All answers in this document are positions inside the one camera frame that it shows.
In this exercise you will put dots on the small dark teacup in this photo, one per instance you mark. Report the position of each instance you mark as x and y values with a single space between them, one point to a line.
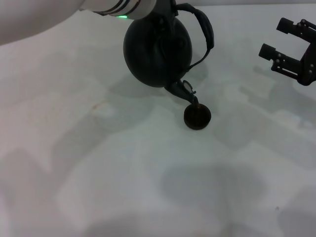
197 117

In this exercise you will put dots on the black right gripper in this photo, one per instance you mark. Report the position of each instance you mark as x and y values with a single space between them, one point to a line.
309 59

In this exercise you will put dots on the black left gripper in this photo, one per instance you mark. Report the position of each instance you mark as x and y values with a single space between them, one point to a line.
165 8

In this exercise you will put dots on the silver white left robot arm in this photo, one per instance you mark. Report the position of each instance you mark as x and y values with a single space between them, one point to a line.
74 14

